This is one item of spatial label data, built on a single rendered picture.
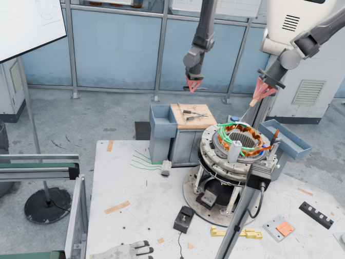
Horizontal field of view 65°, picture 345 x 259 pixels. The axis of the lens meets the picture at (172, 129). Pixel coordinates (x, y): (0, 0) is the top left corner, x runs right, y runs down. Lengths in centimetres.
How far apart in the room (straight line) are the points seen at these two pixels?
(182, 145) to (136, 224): 44
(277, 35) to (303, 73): 207
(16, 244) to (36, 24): 140
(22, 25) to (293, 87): 285
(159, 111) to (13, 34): 74
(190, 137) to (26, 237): 137
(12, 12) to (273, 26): 116
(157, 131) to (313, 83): 261
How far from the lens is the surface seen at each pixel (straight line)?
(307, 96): 366
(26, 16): 149
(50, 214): 225
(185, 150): 139
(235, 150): 104
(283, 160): 147
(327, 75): 367
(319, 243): 143
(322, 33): 101
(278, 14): 140
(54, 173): 151
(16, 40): 144
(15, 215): 233
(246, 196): 65
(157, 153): 140
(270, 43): 143
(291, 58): 96
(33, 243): 216
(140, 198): 129
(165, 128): 127
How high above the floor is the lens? 178
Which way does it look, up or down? 36 degrees down
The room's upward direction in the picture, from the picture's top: 9 degrees clockwise
